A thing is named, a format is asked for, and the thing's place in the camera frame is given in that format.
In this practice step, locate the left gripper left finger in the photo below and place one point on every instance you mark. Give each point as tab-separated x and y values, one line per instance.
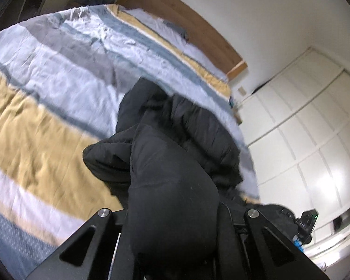
99	249

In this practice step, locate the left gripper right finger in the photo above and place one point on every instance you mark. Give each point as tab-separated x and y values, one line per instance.
250	246

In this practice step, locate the black puffer jacket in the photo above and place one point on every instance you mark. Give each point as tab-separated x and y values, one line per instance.
171	163

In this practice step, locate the white wardrobe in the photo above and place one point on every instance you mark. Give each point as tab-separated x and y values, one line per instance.
297	128

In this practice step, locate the striped duvet cover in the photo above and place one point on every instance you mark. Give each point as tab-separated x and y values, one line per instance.
62	78

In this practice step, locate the light grey pillow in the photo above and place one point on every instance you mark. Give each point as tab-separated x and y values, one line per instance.
156	24

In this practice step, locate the white open shelf unit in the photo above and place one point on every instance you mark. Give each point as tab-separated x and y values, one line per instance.
20	10

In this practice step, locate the wooden headboard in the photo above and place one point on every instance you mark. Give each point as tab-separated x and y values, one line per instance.
200	32

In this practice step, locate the wall socket beside headboard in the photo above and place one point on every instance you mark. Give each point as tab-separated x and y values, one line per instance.
242	91

